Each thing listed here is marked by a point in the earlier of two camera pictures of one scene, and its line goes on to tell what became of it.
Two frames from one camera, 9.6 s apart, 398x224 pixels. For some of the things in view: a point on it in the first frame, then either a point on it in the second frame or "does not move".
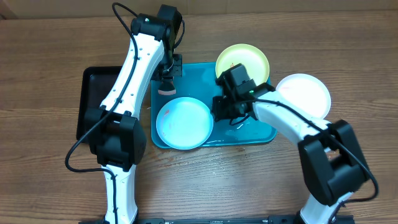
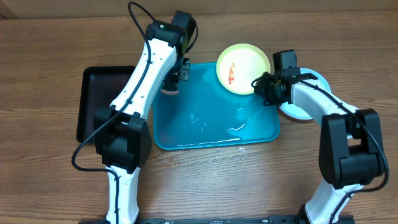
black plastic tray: x=95 y=84 does not move
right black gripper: x=222 y=114 -> x=264 y=91
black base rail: x=339 y=219 does not move
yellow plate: x=255 y=61 does not move
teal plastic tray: x=198 y=81 does not move
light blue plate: x=185 y=122 -> x=290 y=109
